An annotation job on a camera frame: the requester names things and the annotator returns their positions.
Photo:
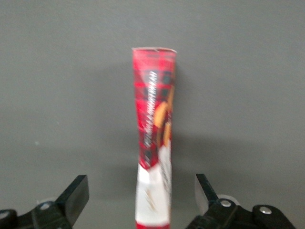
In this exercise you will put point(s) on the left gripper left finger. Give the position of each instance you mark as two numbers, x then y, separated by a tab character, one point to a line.
74	198

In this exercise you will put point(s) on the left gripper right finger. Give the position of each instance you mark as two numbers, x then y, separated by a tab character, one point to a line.
214	212

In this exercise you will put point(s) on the red cookie box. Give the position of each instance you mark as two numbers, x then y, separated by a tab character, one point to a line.
155	119

